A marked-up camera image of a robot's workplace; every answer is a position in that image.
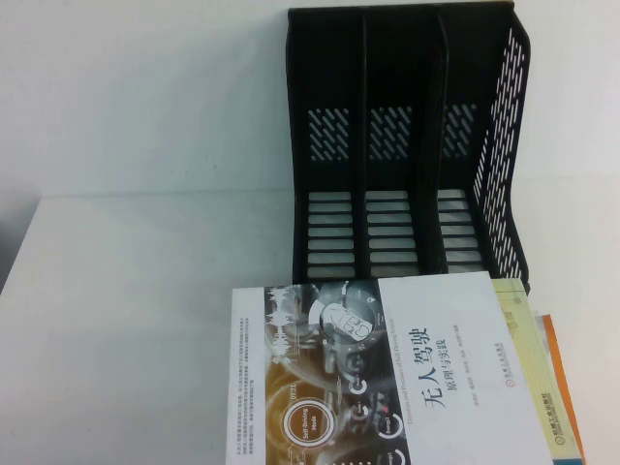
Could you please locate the white self-driving book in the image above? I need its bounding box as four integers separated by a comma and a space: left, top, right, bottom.
223, 270, 530, 465

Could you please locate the black plastic book stand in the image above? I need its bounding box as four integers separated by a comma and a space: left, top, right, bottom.
285, 5, 534, 296

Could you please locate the orange-edged book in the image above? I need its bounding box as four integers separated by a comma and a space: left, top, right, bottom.
534, 312, 590, 465

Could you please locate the yellow-green mechanisms book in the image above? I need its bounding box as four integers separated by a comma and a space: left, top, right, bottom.
490, 277, 586, 465

